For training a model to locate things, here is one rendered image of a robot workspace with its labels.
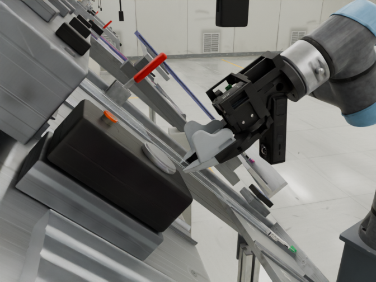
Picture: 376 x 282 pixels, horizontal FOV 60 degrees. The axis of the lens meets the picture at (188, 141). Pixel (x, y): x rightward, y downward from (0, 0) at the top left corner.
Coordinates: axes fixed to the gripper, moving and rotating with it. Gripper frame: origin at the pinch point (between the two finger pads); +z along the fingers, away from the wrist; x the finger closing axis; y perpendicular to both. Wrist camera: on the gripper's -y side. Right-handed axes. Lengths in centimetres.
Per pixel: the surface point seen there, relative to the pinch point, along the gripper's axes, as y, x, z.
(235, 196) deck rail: -16.2, -8.0, -2.7
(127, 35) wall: -63, -749, -28
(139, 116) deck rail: 9.0, -8.0, 2.1
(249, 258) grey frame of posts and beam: -34.9, -10.0, 3.3
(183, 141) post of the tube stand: -14.3, -37.5, -0.4
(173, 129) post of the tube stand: -11.0, -41.3, 0.0
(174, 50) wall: -155, -749, -98
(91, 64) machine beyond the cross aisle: -29, -440, 46
